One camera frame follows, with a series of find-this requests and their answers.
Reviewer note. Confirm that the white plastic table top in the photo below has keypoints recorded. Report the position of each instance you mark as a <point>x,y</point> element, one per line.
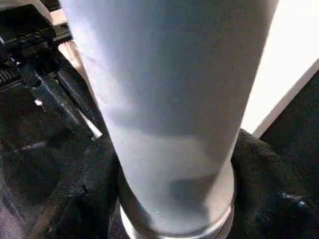
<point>286,62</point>

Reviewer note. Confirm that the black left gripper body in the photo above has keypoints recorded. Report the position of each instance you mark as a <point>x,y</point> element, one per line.
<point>20,49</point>

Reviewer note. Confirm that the black work mat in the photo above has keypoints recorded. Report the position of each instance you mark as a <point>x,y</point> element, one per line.
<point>25,149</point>

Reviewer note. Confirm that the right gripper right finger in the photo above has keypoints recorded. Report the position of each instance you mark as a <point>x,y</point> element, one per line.
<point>274,194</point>

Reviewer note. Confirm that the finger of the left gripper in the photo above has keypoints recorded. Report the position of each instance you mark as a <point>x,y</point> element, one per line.
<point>79,107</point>
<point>52,104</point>

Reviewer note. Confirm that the white plastic table leg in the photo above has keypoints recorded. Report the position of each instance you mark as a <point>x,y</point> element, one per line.
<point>162,87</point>

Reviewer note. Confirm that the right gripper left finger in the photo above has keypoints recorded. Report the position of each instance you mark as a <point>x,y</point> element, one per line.
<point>94,194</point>

